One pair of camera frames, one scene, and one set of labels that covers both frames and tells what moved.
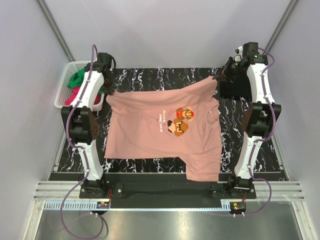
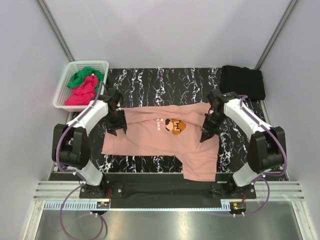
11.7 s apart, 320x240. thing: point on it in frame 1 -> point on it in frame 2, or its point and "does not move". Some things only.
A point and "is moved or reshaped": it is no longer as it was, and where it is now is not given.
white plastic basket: x=60 y=100 does not move
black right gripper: x=224 y=74 -> x=206 y=128
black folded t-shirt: x=239 y=88 does not move
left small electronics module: x=103 y=205 does not move
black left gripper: x=110 y=90 -> x=121 y=124
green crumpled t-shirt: x=76 y=79 does not move
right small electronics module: x=237 y=208 does not move
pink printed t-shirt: x=182 y=122 is moved or reshaped
